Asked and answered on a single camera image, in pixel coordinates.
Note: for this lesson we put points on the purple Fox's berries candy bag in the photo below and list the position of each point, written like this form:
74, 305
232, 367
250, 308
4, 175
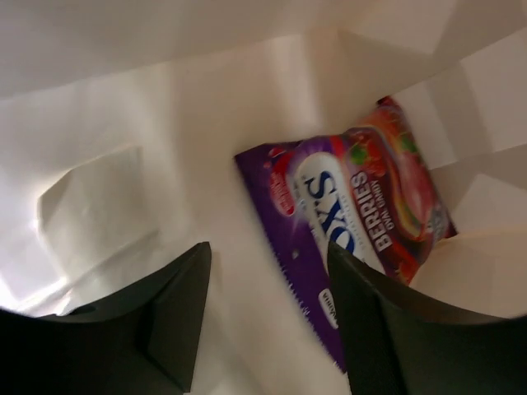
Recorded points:
367, 189

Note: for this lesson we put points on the brown paper bag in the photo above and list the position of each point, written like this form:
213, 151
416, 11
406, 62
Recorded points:
195, 82

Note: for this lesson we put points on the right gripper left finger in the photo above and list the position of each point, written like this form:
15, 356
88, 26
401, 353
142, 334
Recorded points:
142, 339

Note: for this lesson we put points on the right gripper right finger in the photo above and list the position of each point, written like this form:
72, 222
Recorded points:
396, 340

